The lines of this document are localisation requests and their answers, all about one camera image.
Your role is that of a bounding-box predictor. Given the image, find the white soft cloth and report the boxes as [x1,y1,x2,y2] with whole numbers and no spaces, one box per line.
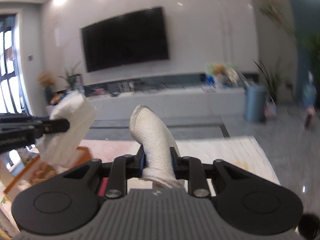
[36,90,97,167]

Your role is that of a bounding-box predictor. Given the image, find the white towel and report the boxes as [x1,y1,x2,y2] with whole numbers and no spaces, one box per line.
[129,105,184,189]

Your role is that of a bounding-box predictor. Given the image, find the red box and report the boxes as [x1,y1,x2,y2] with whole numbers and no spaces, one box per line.
[98,177,108,197]

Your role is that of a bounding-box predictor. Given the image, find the plush toys on cabinet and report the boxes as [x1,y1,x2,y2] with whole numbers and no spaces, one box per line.
[205,63,240,89]

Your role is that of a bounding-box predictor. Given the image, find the white lace tablecloth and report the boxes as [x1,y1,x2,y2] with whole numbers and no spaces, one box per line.
[80,137,280,185]

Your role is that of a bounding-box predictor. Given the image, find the dark vase with yellow flowers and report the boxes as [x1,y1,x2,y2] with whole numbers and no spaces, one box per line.
[37,72,55,105]

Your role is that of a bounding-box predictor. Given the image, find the orange rimmed white box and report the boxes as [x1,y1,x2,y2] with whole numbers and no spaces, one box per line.
[4,146,92,201]

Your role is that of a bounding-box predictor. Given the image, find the tall green floor plant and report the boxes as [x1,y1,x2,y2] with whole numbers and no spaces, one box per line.
[253,57,288,104]

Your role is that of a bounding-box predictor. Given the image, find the white wifi router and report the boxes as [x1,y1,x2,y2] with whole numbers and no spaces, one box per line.
[117,80,135,93]

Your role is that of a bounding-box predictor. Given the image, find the blue grey trash bin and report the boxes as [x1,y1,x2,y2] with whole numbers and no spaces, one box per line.
[244,85,267,122]

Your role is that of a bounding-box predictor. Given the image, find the long white TV cabinet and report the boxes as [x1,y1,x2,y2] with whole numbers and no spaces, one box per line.
[45,73,260,126]

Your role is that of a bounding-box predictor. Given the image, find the small woven basket bag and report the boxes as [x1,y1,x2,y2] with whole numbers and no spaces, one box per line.
[264,95,277,119]

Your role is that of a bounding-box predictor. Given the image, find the green potted plant on cabinet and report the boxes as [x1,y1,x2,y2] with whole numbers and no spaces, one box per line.
[58,61,83,92]

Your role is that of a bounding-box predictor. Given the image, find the brown plush toy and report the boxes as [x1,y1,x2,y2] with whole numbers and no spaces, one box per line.
[29,163,57,185]

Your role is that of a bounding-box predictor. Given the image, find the wall mounted black television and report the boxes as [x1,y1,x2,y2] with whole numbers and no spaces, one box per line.
[81,7,169,73]

